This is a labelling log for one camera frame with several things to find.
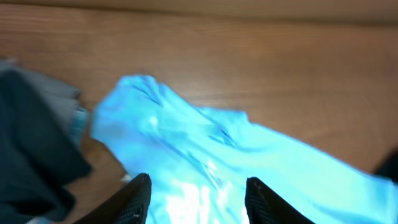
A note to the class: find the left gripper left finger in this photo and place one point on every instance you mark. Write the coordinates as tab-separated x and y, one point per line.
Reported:
129	205

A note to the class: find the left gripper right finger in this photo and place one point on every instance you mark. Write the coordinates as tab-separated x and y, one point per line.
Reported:
264	206

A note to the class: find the light blue printed t-shirt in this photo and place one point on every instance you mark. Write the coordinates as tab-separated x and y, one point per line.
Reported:
199	159

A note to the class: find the folded teal blue shirt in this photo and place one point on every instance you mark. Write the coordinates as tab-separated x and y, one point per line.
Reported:
78	125

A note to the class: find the folded black nike shirt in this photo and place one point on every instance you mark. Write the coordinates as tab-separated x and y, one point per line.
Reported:
37	158

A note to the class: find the folded grey shirt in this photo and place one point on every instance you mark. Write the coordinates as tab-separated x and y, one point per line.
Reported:
61	97

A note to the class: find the black shirt on right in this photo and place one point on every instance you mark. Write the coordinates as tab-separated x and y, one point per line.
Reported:
389	167

